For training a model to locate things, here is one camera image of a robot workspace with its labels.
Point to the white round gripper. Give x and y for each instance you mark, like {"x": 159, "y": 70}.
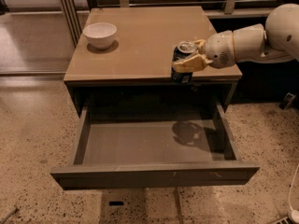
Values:
{"x": 219, "y": 48}

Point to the grey metal post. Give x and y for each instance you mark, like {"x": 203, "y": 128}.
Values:
{"x": 71, "y": 17}

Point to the dark pepsi can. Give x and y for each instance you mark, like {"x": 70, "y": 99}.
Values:
{"x": 182, "y": 51}

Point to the metal rod on floor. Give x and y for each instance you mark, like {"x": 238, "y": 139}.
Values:
{"x": 8, "y": 215}

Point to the brown cabinet with glass top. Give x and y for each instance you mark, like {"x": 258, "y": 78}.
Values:
{"x": 134, "y": 74}

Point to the open grey top drawer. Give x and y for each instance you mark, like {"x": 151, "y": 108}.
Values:
{"x": 184, "y": 146}

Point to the white ceramic bowl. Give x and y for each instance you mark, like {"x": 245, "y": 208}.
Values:
{"x": 101, "y": 35}

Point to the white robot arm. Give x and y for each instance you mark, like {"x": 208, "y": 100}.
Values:
{"x": 275, "y": 42}

